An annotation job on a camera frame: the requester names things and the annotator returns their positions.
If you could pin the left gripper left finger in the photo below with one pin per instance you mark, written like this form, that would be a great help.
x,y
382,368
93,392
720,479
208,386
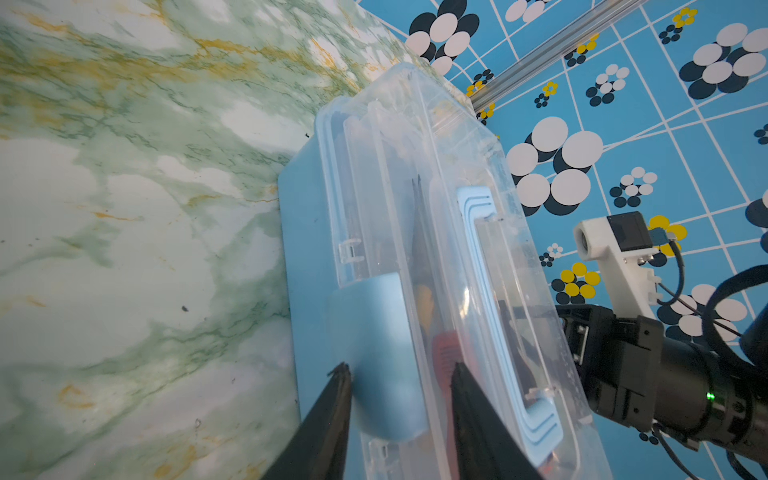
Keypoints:
x,y
318,449

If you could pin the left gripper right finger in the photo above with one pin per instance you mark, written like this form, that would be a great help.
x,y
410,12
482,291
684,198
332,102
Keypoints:
x,y
484,447

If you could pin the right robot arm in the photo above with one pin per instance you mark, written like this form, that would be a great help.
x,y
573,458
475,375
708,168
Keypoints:
x,y
738,419

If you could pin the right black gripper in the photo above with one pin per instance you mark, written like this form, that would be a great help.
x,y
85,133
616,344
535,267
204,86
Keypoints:
x,y
635,376

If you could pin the yellow-handled pliers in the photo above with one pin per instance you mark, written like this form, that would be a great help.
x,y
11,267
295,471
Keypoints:
x,y
421,274

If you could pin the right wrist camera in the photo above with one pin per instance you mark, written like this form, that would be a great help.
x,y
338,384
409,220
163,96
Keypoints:
x,y
620,244

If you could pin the small orange screwdriver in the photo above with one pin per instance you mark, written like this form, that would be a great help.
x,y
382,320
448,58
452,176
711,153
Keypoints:
x,y
460,429

